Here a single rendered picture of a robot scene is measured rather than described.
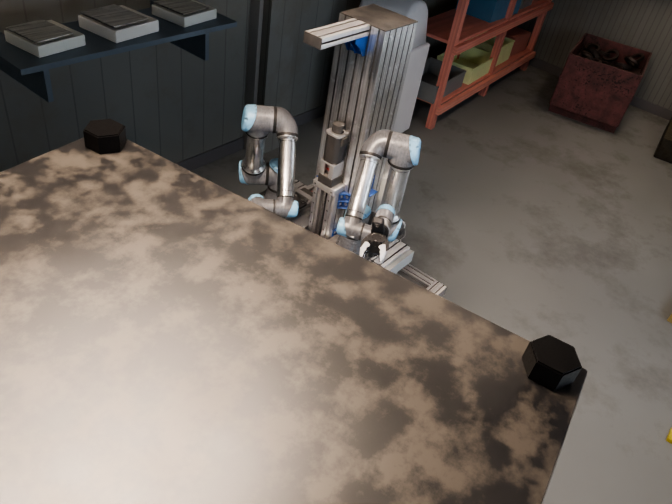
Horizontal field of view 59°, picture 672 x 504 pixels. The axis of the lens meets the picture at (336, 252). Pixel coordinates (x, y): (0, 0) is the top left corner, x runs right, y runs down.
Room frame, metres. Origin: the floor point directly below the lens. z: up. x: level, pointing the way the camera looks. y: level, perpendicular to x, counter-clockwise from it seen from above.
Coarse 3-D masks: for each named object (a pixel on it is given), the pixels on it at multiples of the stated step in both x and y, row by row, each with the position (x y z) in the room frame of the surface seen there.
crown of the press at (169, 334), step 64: (0, 192) 1.00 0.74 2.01; (64, 192) 1.04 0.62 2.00; (128, 192) 1.09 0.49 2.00; (192, 192) 1.14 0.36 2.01; (0, 256) 0.81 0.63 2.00; (64, 256) 0.84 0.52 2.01; (128, 256) 0.88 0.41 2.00; (192, 256) 0.91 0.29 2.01; (256, 256) 0.95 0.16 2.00; (320, 256) 0.99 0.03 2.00; (0, 320) 0.66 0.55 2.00; (64, 320) 0.68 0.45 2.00; (128, 320) 0.71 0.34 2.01; (192, 320) 0.74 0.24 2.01; (256, 320) 0.77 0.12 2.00; (320, 320) 0.80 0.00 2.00; (384, 320) 0.83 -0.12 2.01; (448, 320) 0.87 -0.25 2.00; (0, 384) 0.53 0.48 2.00; (64, 384) 0.56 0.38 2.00; (128, 384) 0.58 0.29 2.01; (192, 384) 0.60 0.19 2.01; (256, 384) 0.63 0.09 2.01; (320, 384) 0.65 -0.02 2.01; (384, 384) 0.68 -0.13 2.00; (448, 384) 0.71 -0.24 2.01; (512, 384) 0.73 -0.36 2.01; (576, 384) 0.76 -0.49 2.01; (0, 448) 0.43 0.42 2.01; (64, 448) 0.45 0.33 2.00; (128, 448) 0.47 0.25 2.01; (192, 448) 0.49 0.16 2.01; (256, 448) 0.51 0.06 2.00; (320, 448) 0.53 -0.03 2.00; (384, 448) 0.55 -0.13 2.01; (448, 448) 0.57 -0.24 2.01; (512, 448) 0.60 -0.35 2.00
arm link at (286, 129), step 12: (288, 120) 2.34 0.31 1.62; (276, 132) 2.33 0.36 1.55; (288, 132) 2.31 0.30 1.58; (288, 144) 2.28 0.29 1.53; (288, 156) 2.25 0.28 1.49; (288, 168) 2.21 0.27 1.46; (288, 180) 2.18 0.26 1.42; (288, 192) 2.14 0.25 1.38; (276, 204) 2.09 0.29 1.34; (288, 204) 2.11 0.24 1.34; (288, 216) 2.09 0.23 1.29
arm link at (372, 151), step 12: (384, 132) 2.27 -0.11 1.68; (372, 144) 2.23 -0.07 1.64; (384, 144) 2.23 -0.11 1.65; (360, 156) 2.22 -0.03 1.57; (372, 156) 2.20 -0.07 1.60; (360, 168) 2.18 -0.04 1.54; (372, 168) 2.18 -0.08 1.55; (360, 180) 2.13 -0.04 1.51; (372, 180) 2.16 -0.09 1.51; (360, 192) 2.10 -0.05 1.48; (348, 204) 2.08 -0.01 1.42; (360, 204) 2.07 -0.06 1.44; (348, 216) 2.03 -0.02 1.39; (360, 216) 2.04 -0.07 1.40; (348, 228) 1.99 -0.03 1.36; (360, 228) 2.00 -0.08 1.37
